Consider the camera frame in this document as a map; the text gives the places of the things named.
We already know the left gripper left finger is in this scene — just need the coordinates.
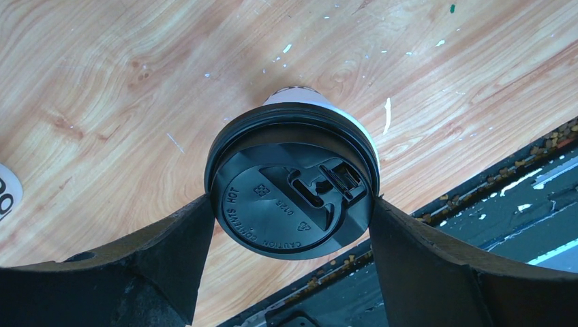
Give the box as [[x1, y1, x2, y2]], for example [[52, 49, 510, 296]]
[[1, 196, 215, 326]]

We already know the black plastic cup lid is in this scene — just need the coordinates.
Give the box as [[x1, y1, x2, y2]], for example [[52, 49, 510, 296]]
[[204, 102, 380, 260]]

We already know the stack of white paper cups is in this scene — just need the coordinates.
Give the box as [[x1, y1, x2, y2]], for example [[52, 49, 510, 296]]
[[1, 164, 23, 220]]

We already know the white paper coffee cup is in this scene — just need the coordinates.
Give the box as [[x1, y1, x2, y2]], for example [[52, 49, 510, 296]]
[[264, 86, 379, 161]]

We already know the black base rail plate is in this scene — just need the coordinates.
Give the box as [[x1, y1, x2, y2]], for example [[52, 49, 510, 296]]
[[226, 120, 577, 326]]

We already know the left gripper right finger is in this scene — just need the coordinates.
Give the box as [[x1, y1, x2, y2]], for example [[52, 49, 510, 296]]
[[369, 198, 577, 326]]

